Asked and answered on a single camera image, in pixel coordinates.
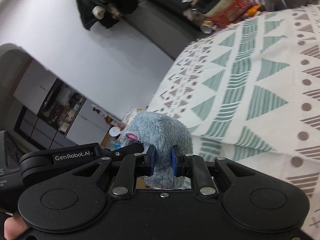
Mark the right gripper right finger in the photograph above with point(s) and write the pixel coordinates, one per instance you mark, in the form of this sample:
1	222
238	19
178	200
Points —
193	167

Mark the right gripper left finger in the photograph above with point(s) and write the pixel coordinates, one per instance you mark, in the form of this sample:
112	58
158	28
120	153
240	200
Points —
133	166

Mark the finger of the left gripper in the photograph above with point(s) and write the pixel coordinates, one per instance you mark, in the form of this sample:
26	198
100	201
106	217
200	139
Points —
122	152

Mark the grey pink plush toy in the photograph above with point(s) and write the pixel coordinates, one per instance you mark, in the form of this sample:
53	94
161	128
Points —
163	132

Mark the person's left hand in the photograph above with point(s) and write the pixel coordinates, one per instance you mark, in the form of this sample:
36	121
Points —
12	225

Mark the white kettle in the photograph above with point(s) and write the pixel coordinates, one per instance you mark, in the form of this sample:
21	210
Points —
115	133

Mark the dark glass cabinet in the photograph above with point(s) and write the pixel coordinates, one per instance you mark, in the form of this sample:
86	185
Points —
61	106

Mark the patterned cream green blanket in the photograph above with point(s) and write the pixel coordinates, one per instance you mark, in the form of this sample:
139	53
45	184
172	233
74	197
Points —
250	93

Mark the hanging dark clothes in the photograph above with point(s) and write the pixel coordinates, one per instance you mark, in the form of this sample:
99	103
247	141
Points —
106	12

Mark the red plastic basket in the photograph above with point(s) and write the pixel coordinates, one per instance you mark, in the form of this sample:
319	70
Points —
231	13

